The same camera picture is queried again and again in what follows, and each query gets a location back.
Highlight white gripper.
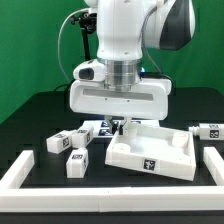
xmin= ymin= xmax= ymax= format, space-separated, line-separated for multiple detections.
xmin=70 ymin=78 xmax=172 ymax=135

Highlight white square table top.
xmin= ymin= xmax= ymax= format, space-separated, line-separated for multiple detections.
xmin=105 ymin=123 xmax=196 ymax=181

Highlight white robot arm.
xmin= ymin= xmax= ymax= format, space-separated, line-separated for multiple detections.
xmin=70 ymin=0 xmax=195 ymax=135

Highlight white tag sheet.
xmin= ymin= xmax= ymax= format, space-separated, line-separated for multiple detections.
xmin=83 ymin=120 xmax=159 ymax=138

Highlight white U-shaped fence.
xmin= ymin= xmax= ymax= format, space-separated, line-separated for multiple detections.
xmin=0 ymin=150 xmax=224 ymax=212

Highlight black cables on table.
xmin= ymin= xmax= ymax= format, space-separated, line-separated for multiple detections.
xmin=53 ymin=75 xmax=78 ymax=92

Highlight black camera stand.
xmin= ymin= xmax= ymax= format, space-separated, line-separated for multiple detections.
xmin=70 ymin=12 xmax=97 ymax=61

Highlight white camera cable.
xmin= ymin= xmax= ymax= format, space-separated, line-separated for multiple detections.
xmin=57 ymin=8 xmax=89 ymax=84

